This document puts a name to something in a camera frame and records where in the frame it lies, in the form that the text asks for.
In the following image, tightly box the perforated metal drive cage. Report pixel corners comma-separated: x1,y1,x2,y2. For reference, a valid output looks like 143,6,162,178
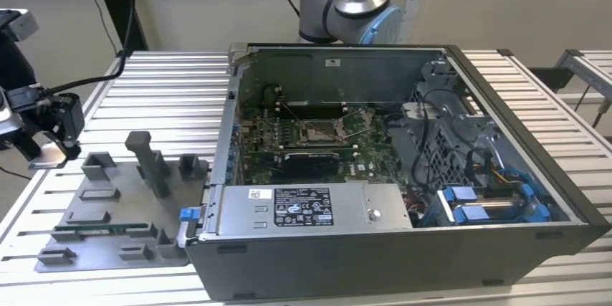
391,101,508,192

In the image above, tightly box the aluminium slat side table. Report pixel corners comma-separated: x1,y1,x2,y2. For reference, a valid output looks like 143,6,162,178
526,47,612,138

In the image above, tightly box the hard disk in blue carrier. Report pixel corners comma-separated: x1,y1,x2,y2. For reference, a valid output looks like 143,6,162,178
439,183,535,206
448,201,551,226

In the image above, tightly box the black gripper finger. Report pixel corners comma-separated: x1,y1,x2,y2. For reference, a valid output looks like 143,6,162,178
60,137,83,162
12,129,43,162

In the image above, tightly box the blue case release latch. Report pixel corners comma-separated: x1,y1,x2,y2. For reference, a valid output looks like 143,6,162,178
176,206,200,224

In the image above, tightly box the thick black wire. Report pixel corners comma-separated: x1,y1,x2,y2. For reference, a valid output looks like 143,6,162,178
468,146,496,194

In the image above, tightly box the black open PC case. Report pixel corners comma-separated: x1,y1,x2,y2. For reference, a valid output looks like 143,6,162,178
184,42,612,302

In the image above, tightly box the silver power supply unit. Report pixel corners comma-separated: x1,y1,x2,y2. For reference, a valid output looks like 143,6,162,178
218,183,415,239

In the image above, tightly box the CPU socket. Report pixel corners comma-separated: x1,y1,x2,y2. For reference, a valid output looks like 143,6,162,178
296,119,348,144

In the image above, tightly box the black graphics card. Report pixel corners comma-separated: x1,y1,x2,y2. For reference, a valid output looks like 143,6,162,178
279,151,343,181

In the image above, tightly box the grey plastic parts rack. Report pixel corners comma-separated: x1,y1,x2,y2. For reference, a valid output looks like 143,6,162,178
32,130,215,274

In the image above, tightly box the metal socket cover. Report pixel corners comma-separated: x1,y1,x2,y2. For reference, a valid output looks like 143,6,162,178
342,111,379,139

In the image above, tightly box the small grey camera box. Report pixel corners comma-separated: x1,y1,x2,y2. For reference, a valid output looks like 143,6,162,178
0,8,40,42

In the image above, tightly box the thin black floor cable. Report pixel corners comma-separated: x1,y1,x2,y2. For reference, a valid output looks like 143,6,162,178
0,165,34,181

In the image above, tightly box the green motherboard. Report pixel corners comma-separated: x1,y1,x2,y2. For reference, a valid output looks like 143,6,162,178
234,101,412,187

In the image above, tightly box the silver square CPU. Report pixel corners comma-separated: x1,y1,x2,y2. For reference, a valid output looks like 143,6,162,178
27,140,70,171

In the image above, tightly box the thin wire locking lever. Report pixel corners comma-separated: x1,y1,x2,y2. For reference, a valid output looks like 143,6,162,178
279,100,314,131

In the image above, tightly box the thick black gripper cable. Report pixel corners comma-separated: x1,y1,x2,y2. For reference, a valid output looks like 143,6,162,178
46,0,140,94

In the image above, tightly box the green RAM stick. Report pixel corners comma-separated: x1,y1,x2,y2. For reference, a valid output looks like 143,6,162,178
54,224,147,232

